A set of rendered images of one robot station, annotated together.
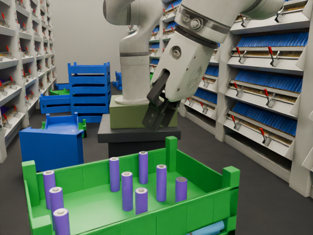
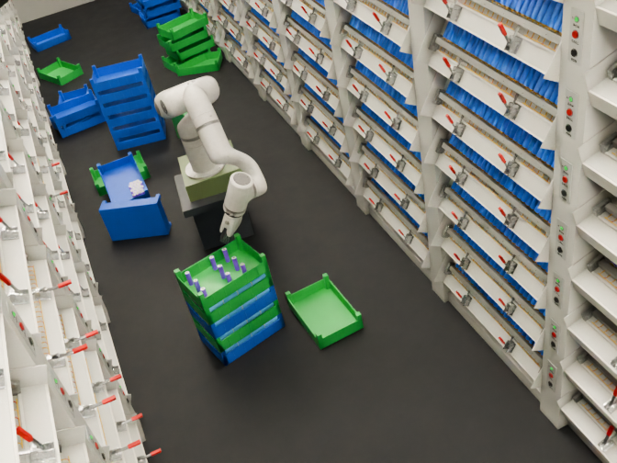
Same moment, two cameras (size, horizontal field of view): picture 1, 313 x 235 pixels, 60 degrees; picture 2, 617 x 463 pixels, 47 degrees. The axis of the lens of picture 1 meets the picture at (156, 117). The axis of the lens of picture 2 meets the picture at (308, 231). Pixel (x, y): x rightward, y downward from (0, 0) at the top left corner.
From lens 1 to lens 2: 2.29 m
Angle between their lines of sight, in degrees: 25
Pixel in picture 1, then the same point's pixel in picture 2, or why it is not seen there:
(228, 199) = (263, 266)
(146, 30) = not seen: hidden behind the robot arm
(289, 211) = (347, 232)
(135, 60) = (196, 143)
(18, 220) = (144, 287)
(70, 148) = (154, 215)
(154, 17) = not seen: hidden behind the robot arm
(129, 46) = (187, 134)
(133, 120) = (208, 191)
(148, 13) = not seen: hidden behind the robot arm
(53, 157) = (140, 225)
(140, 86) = (206, 161)
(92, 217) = (210, 285)
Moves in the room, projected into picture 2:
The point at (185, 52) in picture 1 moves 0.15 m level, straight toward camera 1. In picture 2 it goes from (230, 222) to (229, 249)
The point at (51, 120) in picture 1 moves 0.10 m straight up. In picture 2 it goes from (104, 169) to (97, 154)
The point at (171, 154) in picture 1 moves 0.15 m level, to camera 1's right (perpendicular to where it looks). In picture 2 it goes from (239, 242) to (275, 234)
